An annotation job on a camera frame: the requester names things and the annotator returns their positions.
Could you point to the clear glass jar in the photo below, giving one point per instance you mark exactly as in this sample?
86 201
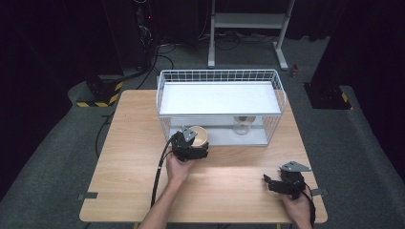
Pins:
243 125

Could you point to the grey tape strip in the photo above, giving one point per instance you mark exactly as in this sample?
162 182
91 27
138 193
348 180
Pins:
319 191
88 196

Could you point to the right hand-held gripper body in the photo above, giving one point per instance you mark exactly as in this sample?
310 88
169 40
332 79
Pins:
293 181

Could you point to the grey metal stand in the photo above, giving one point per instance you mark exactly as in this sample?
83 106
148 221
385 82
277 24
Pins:
248 22

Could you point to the black stand with striped base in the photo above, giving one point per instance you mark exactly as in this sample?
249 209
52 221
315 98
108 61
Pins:
102 90
329 95

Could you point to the person's right hand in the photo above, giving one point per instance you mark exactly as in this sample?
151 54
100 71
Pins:
297 208

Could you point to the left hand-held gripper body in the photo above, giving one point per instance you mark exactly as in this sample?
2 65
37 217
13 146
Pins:
184 149

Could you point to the person's left hand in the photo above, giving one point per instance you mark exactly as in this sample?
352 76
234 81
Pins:
178 168

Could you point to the small red floor object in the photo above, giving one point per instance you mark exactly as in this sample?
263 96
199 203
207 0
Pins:
294 70

